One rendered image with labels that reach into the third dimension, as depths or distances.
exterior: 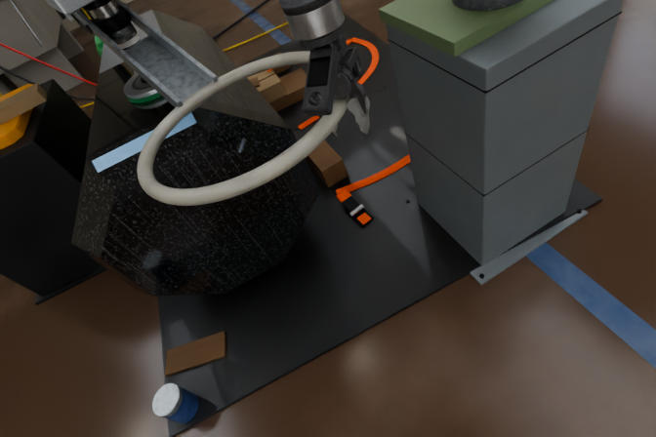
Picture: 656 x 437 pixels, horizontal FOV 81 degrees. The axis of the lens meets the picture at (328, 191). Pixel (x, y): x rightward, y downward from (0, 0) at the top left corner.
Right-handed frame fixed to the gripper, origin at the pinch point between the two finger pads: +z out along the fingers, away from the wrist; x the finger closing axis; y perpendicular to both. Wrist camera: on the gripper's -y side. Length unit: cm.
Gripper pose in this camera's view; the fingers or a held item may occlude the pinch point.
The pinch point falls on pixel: (349, 132)
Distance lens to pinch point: 76.6
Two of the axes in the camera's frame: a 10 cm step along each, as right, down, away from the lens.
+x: -9.0, 0.0, 4.3
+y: 2.9, -7.3, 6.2
